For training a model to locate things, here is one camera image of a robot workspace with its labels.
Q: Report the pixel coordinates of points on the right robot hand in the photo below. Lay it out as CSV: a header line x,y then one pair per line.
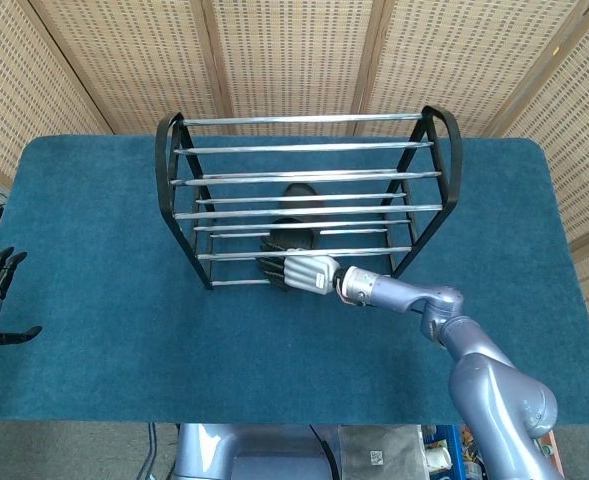
x,y
306,272

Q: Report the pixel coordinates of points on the black shoe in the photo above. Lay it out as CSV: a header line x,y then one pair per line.
x,y
294,235

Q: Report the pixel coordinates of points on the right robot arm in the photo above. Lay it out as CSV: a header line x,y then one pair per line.
x,y
489,390

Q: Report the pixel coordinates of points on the black chrome-bar shoe rack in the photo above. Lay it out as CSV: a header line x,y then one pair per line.
x,y
299,119

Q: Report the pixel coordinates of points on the blue table cover cloth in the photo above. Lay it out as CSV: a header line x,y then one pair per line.
x,y
124,350

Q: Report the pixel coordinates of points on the grey metal box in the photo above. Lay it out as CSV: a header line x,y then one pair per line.
x,y
379,445

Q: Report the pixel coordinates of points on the purple-grey robot torso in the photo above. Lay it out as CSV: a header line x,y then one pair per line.
x,y
254,455

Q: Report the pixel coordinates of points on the blue storage crate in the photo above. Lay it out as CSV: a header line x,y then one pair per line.
x,y
456,434

